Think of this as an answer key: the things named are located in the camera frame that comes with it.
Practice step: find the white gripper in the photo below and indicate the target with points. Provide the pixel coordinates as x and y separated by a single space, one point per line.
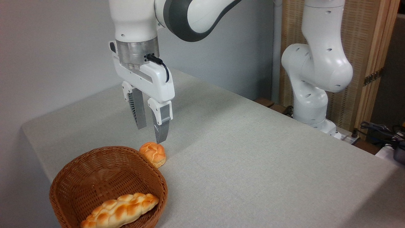
155 84

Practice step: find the long braided bread loaf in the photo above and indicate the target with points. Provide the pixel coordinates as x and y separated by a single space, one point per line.
120 210

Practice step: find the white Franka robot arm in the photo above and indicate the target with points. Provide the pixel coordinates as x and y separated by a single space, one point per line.
316 63

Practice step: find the round bread roll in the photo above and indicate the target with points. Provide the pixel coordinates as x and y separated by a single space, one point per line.
153 153

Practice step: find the brown wicker basket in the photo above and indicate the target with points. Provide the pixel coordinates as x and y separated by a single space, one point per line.
95 177

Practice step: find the brown wooden block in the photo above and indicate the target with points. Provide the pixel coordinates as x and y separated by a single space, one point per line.
278 108
264 102

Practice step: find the woven wooden folding screen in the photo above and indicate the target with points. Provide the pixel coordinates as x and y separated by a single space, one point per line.
357 31

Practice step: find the metal screen hinge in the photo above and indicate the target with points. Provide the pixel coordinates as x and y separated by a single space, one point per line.
373 77

